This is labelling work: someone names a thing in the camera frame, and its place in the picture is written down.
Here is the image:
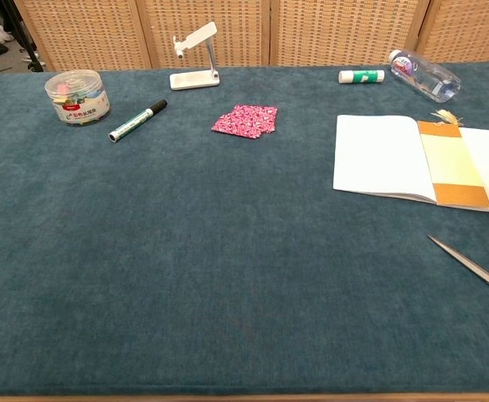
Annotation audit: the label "brown cream bookmark with tassel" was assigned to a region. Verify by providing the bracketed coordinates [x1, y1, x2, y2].
[416, 109, 489, 209]

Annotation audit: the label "open white notebook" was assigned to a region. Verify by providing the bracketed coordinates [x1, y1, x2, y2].
[332, 114, 489, 217]

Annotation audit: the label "blue table mat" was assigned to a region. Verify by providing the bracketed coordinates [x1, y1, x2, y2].
[0, 60, 489, 398]

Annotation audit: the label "pink patterned cloth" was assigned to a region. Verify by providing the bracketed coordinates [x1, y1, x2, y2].
[210, 104, 279, 140]

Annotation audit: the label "green white marker pen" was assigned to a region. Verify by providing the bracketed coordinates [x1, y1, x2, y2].
[108, 98, 169, 144]

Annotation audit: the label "white phone stand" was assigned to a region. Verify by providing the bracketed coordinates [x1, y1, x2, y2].
[169, 21, 221, 92]

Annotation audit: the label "woven wooden folding screen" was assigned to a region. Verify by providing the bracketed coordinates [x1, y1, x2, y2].
[13, 0, 489, 73]

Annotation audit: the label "green white glue stick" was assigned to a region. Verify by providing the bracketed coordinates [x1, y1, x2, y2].
[338, 69, 386, 85]

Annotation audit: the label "clear jar of binder clips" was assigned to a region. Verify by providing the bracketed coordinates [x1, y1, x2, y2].
[44, 69, 111, 128]

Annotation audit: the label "clear plastic water bottle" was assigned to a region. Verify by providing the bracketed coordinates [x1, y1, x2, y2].
[388, 49, 463, 104]

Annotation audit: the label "black tripod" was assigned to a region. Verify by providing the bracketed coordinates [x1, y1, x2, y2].
[0, 0, 45, 73]

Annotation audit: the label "black handled scissors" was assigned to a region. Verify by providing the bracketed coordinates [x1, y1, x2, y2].
[426, 234, 489, 304]

